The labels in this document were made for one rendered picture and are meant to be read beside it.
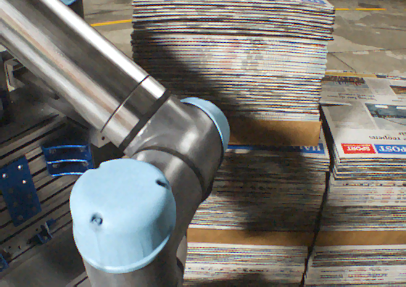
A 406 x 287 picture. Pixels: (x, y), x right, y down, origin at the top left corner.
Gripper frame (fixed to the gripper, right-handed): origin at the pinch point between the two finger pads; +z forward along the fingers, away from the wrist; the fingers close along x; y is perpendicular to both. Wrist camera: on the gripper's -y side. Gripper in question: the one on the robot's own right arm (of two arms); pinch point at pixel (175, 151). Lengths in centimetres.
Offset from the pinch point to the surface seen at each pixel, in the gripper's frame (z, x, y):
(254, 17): 3.5, -10.7, 20.2
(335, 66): 249, -96, -85
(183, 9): 3.6, -1.1, 21.0
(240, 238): 3.6, -11.3, -22.3
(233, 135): 1.4, -8.6, 2.4
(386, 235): 3.4, -41.0, -21.0
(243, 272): 3.4, -12.8, -32.7
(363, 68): 249, -121, -85
